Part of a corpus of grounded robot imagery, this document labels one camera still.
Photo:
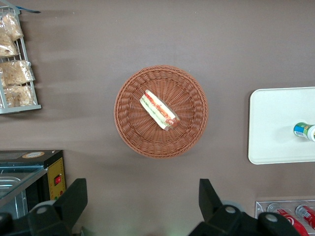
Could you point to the clear bag of snacks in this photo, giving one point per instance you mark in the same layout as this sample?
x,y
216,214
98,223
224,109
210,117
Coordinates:
x,y
13,25
16,72
7,48
21,96

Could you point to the white plastic tray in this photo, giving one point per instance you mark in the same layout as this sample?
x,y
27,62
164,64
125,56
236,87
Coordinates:
x,y
270,118

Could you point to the steel pan in warmer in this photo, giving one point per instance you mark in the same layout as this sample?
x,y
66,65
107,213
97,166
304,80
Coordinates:
x,y
13,204

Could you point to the clear acrylic can holder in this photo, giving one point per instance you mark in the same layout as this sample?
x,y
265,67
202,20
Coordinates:
x,y
261,209

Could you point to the round brown wicker basket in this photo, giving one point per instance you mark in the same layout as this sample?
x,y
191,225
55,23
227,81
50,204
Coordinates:
x,y
137,137

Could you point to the black glass food warmer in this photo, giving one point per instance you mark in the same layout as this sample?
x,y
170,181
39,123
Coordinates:
x,y
53,159

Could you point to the green gum bottle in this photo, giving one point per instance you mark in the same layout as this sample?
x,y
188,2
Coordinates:
x,y
304,130

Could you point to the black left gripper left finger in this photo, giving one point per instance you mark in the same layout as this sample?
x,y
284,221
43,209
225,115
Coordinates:
x,y
65,209

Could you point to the wrapped sandwich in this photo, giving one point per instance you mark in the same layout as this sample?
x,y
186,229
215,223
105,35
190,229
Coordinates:
x,y
158,110

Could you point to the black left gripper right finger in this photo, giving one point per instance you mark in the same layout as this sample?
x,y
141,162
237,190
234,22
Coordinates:
x,y
216,218

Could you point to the red cola can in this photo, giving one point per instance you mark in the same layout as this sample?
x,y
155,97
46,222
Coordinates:
x,y
307,214
290,220

